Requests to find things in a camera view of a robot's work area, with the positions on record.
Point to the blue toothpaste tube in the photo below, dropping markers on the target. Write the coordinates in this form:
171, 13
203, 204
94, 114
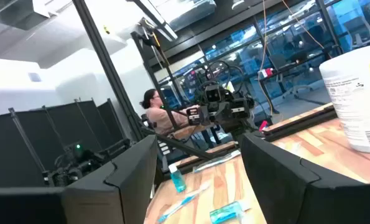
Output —
226, 214

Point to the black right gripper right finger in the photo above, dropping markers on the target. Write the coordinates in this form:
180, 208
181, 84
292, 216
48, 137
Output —
284, 193

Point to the white wipes canister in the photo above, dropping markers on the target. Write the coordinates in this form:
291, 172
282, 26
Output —
349, 102

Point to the black background robot arm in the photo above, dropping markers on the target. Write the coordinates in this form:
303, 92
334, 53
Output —
76, 165

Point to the blue mouthwash bottle white cap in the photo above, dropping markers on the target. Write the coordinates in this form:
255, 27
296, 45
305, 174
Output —
178, 182

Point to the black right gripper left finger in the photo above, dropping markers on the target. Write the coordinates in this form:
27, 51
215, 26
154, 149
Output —
88, 202

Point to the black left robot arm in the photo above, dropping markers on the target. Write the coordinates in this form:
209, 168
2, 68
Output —
234, 128

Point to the person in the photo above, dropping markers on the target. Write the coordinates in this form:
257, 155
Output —
163, 119

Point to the black room divider panel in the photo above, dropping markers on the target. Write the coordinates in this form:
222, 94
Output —
32, 146

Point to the wrapped blue white toothbrush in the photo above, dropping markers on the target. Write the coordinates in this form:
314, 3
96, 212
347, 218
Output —
217, 161
184, 201

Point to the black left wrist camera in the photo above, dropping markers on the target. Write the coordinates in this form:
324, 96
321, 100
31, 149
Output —
214, 93

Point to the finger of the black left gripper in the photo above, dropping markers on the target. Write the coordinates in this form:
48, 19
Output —
194, 116
242, 109

